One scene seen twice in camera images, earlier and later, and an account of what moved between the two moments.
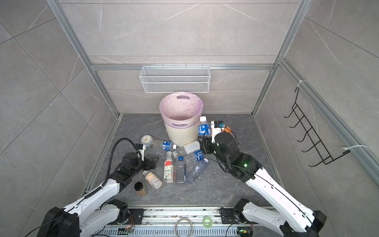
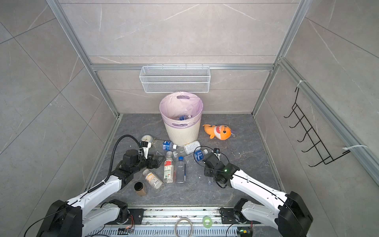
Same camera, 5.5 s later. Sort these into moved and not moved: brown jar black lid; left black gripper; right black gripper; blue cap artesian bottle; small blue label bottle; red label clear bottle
Moved: right black gripper; small blue label bottle
Not moved: red label clear bottle; brown jar black lid; left black gripper; blue cap artesian bottle
